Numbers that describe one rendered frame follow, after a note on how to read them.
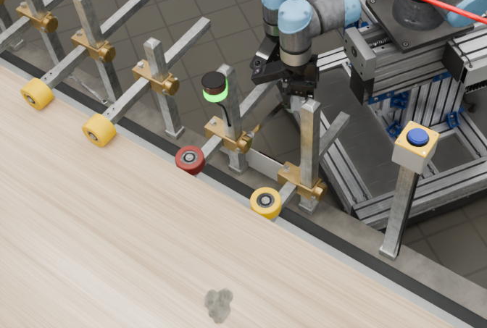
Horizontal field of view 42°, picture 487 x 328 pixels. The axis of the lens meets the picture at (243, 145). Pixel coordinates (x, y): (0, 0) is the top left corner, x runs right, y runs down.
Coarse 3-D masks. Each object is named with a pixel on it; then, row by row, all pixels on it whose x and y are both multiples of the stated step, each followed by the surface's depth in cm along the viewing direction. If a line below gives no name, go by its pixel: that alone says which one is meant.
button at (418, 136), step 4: (416, 128) 133; (420, 128) 134; (412, 132) 133; (416, 132) 133; (420, 132) 133; (424, 132) 133; (408, 136) 133; (412, 136) 132; (416, 136) 132; (420, 136) 132; (424, 136) 132; (412, 140) 132; (416, 140) 131; (420, 140) 131; (424, 140) 132; (416, 144) 132; (420, 144) 132
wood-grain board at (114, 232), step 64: (0, 128) 185; (64, 128) 183; (0, 192) 172; (64, 192) 170; (128, 192) 169; (192, 192) 167; (0, 256) 160; (64, 256) 159; (128, 256) 158; (192, 256) 156; (256, 256) 155; (320, 256) 154; (0, 320) 150; (64, 320) 149; (128, 320) 148; (192, 320) 147; (256, 320) 146; (320, 320) 145; (384, 320) 144
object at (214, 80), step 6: (210, 72) 158; (216, 72) 158; (204, 78) 157; (210, 78) 157; (216, 78) 157; (222, 78) 157; (204, 84) 156; (210, 84) 156; (216, 84) 156; (216, 102) 163; (228, 120) 173; (228, 126) 175
